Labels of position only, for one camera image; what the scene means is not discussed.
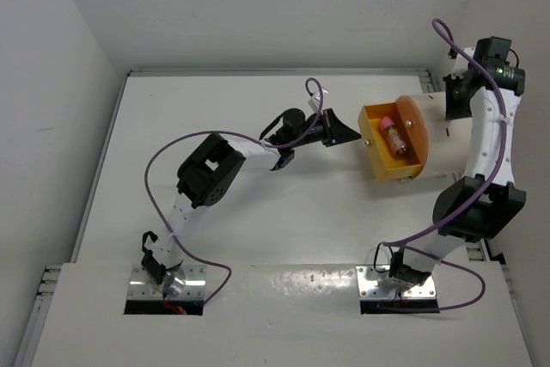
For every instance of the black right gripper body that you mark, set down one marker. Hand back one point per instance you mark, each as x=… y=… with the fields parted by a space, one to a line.
x=457 y=104

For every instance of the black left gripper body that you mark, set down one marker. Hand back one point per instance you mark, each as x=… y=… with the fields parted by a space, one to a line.
x=326 y=139

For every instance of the pink capped clip tube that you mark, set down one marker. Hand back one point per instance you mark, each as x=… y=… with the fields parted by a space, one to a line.
x=392 y=136

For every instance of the yellow drawer with gold knob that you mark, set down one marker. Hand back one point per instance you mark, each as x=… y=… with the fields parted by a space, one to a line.
x=385 y=164

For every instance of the orange drawer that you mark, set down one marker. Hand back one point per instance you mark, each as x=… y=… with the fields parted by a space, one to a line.
x=415 y=126

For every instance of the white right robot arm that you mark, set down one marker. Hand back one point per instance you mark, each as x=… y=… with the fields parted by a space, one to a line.
x=484 y=87

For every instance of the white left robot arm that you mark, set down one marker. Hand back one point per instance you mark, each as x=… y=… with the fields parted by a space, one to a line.
x=207 y=174

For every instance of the white cylindrical drawer organizer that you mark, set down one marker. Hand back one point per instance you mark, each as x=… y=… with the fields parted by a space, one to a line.
x=447 y=140

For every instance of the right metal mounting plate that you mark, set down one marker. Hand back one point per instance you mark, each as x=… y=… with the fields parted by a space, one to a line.
x=375 y=285

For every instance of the metal mounting plate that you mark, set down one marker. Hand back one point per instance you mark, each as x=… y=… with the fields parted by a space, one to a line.
x=186 y=283
x=375 y=285

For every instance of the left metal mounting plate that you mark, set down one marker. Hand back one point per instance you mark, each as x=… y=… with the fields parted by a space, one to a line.
x=186 y=283

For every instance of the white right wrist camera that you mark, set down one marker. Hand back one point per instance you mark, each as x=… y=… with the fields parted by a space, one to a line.
x=456 y=67

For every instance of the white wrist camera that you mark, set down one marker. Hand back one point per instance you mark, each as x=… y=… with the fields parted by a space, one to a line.
x=317 y=99
x=456 y=67

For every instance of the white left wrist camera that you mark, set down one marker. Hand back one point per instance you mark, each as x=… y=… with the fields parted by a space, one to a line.
x=317 y=99

